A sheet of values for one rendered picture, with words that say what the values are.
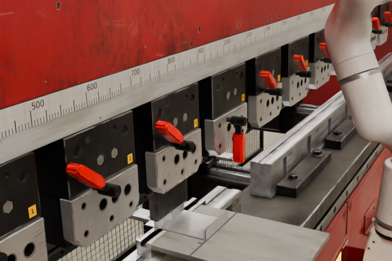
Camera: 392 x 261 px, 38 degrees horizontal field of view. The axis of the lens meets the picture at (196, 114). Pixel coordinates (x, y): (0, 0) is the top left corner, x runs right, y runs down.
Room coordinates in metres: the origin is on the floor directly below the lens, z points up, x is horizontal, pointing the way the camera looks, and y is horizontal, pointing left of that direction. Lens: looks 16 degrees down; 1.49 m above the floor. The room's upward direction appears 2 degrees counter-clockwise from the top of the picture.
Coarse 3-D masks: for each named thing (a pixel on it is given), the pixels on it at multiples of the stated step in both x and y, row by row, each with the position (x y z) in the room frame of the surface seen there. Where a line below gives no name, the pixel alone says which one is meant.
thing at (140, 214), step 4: (136, 208) 1.01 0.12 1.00; (140, 208) 1.01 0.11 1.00; (136, 212) 1.00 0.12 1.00; (140, 212) 1.00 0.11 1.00; (144, 212) 1.00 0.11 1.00; (148, 212) 0.99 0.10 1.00; (132, 216) 0.98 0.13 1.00; (136, 216) 0.98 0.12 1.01; (140, 216) 0.98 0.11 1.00; (144, 216) 0.98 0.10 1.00; (148, 216) 0.98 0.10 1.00; (140, 220) 0.97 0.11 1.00; (144, 220) 0.97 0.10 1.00; (148, 220) 0.96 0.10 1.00
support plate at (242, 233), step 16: (208, 208) 1.01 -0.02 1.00; (240, 224) 0.94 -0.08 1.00; (256, 224) 0.94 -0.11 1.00; (272, 224) 0.94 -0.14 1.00; (288, 224) 0.94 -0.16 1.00; (160, 240) 0.89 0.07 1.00; (176, 240) 0.89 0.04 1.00; (192, 240) 0.89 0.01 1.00; (208, 240) 0.89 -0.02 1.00; (224, 240) 0.89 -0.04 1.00; (240, 240) 0.88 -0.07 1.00; (256, 240) 0.88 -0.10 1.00; (272, 240) 0.88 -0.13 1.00; (288, 240) 0.88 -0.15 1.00; (304, 240) 0.88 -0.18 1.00; (320, 240) 0.88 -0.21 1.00; (176, 256) 0.85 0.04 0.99; (192, 256) 0.84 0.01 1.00; (208, 256) 0.83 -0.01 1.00; (224, 256) 0.83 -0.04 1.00; (240, 256) 0.83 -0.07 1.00; (256, 256) 0.83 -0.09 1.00; (272, 256) 0.83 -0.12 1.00; (288, 256) 0.83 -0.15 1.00; (304, 256) 0.82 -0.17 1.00
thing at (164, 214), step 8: (184, 184) 0.99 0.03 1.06; (152, 192) 0.92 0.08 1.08; (168, 192) 0.94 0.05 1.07; (176, 192) 0.97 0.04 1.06; (184, 192) 0.99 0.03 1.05; (152, 200) 0.92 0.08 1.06; (160, 200) 0.92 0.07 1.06; (168, 200) 0.94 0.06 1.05; (176, 200) 0.97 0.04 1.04; (184, 200) 0.99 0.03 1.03; (152, 208) 0.92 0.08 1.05; (160, 208) 0.92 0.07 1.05; (168, 208) 0.94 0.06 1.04; (176, 208) 0.98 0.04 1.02; (152, 216) 0.92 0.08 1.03; (160, 216) 0.92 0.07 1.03; (168, 216) 0.96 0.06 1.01; (160, 224) 0.94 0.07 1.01
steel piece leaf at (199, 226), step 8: (176, 216) 0.98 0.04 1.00; (184, 216) 0.98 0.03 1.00; (192, 216) 0.98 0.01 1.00; (200, 216) 0.98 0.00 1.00; (208, 216) 0.98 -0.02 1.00; (224, 216) 0.95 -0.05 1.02; (168, 224) 0.95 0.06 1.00; (176, 224) 0.95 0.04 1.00; (184, 224) 0.94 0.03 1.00; (192, 224) 0.94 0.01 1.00; (200, 224) 0.94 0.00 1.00; (208, 224) 0.94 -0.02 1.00; (216, 224) 0.92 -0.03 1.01; (176, 232) 0.92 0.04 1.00; (184, 232) 0.91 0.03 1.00; (192, 232) 0.91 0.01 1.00; (200, 232) 0.91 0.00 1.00; (208, 232) 0.89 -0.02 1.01
